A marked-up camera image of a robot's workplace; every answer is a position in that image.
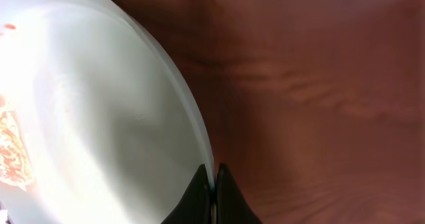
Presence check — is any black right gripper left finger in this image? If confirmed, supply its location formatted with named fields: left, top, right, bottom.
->
left=161, top=164, right=211, bottom=224

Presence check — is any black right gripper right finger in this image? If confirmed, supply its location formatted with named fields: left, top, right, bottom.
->
left=216, top=163, right=262, bottom=224

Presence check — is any light green plate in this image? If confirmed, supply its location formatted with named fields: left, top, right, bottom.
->
left=1, top=0, right=214, bottom=223

